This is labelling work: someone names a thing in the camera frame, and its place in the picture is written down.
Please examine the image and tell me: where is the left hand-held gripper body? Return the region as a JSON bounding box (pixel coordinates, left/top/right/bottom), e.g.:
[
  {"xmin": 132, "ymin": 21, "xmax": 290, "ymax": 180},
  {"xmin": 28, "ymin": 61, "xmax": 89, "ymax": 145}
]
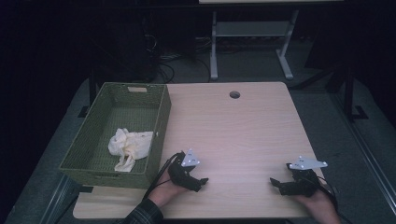
[{"xmin": 167, "ymin": 148, "xmax": 202, "ymax": 187}]

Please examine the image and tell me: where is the black floor stand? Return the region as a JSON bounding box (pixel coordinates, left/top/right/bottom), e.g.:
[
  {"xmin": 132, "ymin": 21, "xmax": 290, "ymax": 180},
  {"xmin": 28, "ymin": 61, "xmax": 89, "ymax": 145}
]
[{"xmin": 289, "ymin": 60, "xmax": 370, "ymax": 123}]

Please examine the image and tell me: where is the cream cloth with brown print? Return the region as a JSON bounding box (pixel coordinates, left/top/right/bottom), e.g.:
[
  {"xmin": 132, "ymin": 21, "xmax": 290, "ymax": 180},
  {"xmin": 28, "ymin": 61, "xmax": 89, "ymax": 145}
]
[{"xmin": 107, "ymin": 127, "xmax": 155, "ymax": 174}]

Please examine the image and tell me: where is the hand-held gripper black cable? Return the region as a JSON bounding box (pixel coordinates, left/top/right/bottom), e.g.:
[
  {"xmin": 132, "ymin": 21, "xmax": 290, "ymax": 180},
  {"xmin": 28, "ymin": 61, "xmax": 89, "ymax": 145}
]
[
  {"xmin": 311, "ymin": 175, "xmax": 353, "ymax": 224},
  {"xmin": 142, "ymin": 151, "xmax": 185, "ymax": 201}
]

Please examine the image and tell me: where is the tangle of floor cables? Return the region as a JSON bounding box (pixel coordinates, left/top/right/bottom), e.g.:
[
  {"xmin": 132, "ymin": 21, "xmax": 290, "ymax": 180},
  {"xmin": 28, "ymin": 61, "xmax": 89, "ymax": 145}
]
[{"xmin": 142, "ymin": 32, "xmax": 213, "ymax": 84}]

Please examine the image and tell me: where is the person's right hand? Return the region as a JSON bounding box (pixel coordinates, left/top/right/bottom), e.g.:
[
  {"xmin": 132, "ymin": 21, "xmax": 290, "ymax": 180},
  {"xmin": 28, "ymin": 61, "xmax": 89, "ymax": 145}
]
[{"xmin": 293, "ymin": 182, "xmax": 343, "ymax": 224}]

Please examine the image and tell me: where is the long aluminium rail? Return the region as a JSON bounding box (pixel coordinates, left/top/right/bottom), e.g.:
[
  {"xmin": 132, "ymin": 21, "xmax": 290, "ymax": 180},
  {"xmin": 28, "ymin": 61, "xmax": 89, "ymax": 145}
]
[{"xmin": 329, "ymin": 92, "xmax": 396, "ymax": 217}]

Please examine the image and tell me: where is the left hand-held gripper black cable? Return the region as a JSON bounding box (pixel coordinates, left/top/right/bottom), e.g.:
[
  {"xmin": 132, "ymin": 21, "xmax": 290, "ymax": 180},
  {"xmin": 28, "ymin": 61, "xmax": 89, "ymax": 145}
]
[{"xmin": 142, "ymin": 151, "xmax": 185, "ymax": 201}]

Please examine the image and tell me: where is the green woven basket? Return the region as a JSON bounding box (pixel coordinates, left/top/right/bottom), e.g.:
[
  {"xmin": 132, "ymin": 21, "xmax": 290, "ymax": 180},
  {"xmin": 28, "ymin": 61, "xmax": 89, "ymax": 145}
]
[{"xmin": 58, "ymin": 81, "xmax": 173, "ymax": 190}]

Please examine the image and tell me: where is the short aluminium rail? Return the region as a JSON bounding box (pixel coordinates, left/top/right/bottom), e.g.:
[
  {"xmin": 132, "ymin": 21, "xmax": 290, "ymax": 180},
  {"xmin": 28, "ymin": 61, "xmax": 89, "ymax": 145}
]
[{"xmin": 37, "ymin": 174, "xmax": 82, "ymax": 224}]

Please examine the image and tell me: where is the white metal stand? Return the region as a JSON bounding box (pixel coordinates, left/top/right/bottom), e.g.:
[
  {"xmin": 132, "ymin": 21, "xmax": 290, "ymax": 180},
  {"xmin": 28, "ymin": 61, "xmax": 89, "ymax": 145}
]
[{"xmin": 209, "ymin": 9, "xmax": 300, "ymax": 81}]

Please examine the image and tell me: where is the person's left hand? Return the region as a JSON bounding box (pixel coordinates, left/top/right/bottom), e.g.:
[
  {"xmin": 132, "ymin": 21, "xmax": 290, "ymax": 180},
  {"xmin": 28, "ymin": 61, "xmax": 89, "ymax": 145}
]
[{"xmin": 147, "ymin": 169, "xmax": 189, "ymax": 208}]

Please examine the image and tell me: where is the right hand-held gripper black cable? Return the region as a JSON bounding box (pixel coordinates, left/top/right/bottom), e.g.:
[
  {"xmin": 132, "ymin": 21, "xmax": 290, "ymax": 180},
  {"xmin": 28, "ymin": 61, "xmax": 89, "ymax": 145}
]
[{"xmin": 311, "ymin": 175, "xmax": 353, "ymax": 224}]

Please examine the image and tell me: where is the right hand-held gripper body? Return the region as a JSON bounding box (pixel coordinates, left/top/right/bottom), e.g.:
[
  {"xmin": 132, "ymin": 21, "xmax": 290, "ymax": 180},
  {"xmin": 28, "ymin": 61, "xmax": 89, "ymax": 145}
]
[{"xmin": 285, "ymin": 155, "xmax": 329, "ymax": 198}]

